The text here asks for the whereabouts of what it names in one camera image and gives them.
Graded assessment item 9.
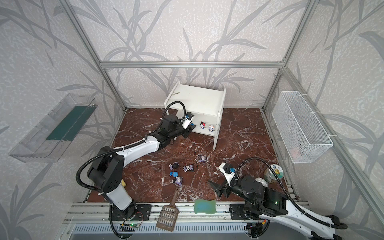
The white hooded Doraemon figure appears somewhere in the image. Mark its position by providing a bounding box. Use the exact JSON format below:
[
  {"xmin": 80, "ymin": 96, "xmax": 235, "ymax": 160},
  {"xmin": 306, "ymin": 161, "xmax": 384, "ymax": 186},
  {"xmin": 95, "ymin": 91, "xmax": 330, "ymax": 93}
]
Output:
[{"xmin": 209, "ymin": 125, "xmax": 215, "ymax": 133}]

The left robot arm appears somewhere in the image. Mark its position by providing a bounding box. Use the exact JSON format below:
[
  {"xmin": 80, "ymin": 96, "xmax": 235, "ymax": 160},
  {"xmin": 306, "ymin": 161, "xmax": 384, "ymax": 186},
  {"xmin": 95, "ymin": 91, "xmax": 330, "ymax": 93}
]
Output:
[{"xmin": 76, "ymin": 101, "xmax": 196, "ymax": 211}]

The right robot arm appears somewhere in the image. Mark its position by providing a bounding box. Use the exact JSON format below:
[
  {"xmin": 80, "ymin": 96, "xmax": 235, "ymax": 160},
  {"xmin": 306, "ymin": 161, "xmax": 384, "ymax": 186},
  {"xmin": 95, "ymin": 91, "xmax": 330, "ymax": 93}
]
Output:
[{"xmin": 209, "ymin": 158, "xmax": 348, "ymax": 240}]

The white two-tier metal shelf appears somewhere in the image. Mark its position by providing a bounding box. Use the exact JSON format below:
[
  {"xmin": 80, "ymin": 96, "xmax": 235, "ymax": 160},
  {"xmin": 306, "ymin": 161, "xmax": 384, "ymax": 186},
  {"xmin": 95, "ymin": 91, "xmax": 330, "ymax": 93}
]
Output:
[{"xmin": 164, "ymin": 82, "xmax": 227, "ymax": 150}]

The green wavy sponge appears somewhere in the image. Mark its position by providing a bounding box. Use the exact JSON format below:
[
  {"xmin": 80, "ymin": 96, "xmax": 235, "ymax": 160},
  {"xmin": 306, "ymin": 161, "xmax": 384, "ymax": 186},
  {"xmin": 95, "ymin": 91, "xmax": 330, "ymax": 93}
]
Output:
[{"xmin": 194, "ymin": 199, "xmax": 217, "ymax": 215}]

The silver tin can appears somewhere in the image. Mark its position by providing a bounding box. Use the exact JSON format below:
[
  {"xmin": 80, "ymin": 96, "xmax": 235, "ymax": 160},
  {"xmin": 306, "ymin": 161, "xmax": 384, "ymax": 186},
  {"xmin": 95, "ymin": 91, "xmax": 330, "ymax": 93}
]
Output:
[{"xmin": 255, "ymin": 178, "xmax": 269, "ymax": 188}]

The black Kuromi figure lying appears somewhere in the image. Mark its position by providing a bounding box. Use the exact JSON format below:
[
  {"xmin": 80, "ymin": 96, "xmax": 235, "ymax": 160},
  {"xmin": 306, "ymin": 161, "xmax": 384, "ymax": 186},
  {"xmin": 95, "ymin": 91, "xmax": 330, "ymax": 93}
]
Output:
[{"xmin": 169, "ymin": 162, "xmax": 180, "ymax": 171}]

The round tape roll cartoon label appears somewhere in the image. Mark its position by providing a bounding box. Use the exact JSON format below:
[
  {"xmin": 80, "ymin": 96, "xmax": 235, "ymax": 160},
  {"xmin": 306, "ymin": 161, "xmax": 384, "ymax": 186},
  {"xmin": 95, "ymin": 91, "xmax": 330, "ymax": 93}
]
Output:
[{"xmin": 264, "ymin": 164, "xmax": 284, "ymax": 184}]

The purple striped Kuromi figure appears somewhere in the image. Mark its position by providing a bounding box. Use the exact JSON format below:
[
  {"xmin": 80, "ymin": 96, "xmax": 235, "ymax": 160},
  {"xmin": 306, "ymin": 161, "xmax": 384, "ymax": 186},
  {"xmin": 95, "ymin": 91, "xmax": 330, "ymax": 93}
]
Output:
[{"xmin": 172, "ymin": 177, "xmax": 183, "ymax": 187}]

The brown plastic litter scoop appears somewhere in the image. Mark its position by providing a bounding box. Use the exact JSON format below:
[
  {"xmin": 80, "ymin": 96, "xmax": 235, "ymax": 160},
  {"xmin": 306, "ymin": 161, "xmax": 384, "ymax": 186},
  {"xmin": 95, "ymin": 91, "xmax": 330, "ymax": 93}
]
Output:
[{"xmin": 156, "ymin": 188, "xmax": 180, "ymax": 232}]

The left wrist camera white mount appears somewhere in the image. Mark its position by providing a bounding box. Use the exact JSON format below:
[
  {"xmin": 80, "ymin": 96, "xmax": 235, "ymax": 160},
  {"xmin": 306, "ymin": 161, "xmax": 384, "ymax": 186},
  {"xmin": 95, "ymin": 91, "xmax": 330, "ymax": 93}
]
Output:
[{"xmin": 181, "ymin": 112, "xmax": 196, "ymax": 131}]

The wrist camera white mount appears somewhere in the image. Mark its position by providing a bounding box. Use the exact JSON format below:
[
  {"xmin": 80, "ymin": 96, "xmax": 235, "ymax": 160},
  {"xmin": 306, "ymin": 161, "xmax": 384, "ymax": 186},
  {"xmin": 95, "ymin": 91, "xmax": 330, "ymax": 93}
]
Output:
[
  {"xmin": 219, "ymin": 162, "xmax": 239, "ymax": 187},
  {"xmin": 181, "ymin": 112, "xmax": 196, "ymax": 131}
]

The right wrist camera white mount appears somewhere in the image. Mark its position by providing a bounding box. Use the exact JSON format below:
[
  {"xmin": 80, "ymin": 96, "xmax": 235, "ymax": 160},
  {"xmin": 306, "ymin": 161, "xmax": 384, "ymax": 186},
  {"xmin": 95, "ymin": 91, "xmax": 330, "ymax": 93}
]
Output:
[{"xmin": 219, "ymin": 162, "xmax": 239, "ymax": 187}]

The white wire mesh basket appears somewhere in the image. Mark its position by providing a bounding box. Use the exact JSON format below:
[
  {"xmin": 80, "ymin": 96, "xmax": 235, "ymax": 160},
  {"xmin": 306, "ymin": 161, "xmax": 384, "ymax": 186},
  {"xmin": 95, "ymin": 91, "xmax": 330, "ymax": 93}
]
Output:
[{"xmin": 272, "ymin": 91, "xmax": 334, "ymax": 164}]

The clear plastic wall tray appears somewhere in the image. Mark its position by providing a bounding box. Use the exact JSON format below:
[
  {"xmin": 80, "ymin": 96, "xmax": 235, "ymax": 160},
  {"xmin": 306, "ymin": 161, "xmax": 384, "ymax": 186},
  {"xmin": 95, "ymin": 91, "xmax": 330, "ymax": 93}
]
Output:
[{"xmin": 9, "ymin": 94, "xmax": 98, "ymax": 163}]

